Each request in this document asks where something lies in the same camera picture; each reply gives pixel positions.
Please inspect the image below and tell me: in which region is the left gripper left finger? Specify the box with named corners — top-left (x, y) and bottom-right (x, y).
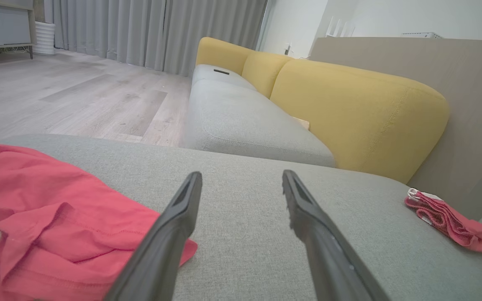
top-left (104, 171), bottom-right (203, 301)

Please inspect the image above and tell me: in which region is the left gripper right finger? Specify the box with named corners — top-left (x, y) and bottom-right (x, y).
top-left (282, 169), bottom-right (392, 301)

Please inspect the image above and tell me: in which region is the red and white shirt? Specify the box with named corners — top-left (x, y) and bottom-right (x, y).
top-left (0, 144), bottom-right (197, 301)

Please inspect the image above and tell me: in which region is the red shorts white trim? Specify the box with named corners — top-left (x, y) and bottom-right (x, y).
top-left (404, 188), bottom-right (482, 255)

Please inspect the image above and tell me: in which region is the large yellow sofa backrest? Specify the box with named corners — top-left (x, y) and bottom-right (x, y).
top-left (269, 59), bottom-right (451, 184)

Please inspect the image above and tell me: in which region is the long grey sofa seat cushion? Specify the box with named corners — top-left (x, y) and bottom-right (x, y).
top-left (185, 79), bottom-right (336, 168)

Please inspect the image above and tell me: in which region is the short grey sofa seat cushion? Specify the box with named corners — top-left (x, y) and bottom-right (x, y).
top-left (192, 64), bottom-right (258, 90)

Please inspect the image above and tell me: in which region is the narrow yellow sofa backrest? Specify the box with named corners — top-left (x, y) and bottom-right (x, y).
top-left (241, 51), bottom-right (294, 99)

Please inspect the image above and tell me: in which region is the yellow sofa end backrest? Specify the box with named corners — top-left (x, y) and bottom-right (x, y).
top-left (195, 37), bottom-right (255, 76)

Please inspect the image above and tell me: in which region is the grey curtain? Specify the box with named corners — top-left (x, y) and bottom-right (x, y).
top-left (44, 0), bottom-right (269, 77)

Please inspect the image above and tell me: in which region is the white slatted rack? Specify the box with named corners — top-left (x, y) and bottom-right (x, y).
top-left (326, 17), bottom-right (355, 38)

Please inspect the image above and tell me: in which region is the white ribbed plant pot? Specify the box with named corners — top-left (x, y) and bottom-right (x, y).
top-left (34, 22), bottom-right (56, 56)

